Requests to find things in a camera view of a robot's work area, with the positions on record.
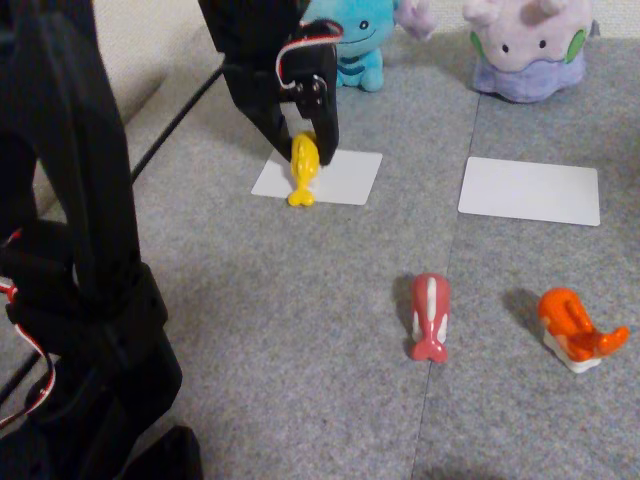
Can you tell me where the pink striped sushi toy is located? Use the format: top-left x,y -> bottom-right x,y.
410,272 -> 452,364

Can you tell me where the white blank card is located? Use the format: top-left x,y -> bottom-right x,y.
457,156 -> 601,227
250,148 -> 384,206

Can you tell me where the thin black cable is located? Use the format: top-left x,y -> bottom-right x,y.
0,64 -> 226,407

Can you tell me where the blue Wooper plush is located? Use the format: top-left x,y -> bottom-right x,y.
299,0 -> 437,94

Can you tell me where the orange shrimp sushi toy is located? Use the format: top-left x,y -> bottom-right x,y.
537,287 -> 631,374

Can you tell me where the purple Goomy plush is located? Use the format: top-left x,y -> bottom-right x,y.
462,0 -> 604,104

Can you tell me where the red white black servo wire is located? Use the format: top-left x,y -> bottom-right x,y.
274,19 -> 346,92
0,229 -> 57,431

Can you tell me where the yellow egg sushi toy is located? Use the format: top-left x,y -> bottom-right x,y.
287,130 -> 321,208

